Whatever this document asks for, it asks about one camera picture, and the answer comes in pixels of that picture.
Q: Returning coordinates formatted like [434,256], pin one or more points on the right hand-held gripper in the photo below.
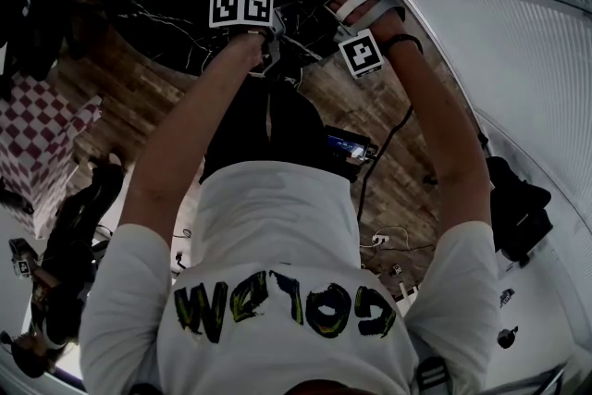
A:
[363,55]

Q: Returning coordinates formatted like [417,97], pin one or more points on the person's black trousers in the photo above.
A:
[277,129]

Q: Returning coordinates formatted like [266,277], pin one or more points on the white power strip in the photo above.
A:
[380,239]

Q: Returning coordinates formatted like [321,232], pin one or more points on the person's left forearm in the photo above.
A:
[185,134]

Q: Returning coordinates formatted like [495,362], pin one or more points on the person's black shoe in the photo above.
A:
[290,82]

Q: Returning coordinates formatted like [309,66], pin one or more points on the black wristband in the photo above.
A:
[407,40]

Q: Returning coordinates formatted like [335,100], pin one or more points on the pink white checkered cloth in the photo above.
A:
[37,148]

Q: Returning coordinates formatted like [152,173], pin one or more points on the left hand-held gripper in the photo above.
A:
[240,7]

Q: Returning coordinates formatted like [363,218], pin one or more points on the black box blue screen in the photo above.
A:
[349,143]

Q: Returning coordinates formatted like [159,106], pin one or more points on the person's white printed T-shirt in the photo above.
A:
[277,231]

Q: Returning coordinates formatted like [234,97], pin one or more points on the small black white gadget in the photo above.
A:
[507,298]

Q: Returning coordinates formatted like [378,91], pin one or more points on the small dark round gadget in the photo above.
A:
[507,337]

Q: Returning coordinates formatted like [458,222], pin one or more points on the black office chair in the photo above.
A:
[518,203]
[37,9]

